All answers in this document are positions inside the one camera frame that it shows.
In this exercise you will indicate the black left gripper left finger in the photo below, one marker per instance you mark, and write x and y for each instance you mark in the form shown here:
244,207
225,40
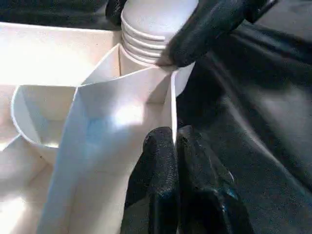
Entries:
153,195

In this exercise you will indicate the black plastic mat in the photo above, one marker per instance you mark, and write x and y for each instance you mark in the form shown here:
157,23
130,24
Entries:
263,136

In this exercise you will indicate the white plastic table leg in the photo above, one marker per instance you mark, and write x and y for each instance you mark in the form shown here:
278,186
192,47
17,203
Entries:
156,29

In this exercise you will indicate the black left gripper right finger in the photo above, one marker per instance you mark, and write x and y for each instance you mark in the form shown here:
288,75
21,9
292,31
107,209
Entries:
204,195

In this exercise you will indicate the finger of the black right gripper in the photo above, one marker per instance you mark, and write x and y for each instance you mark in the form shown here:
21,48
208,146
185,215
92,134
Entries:
116,10
209,29

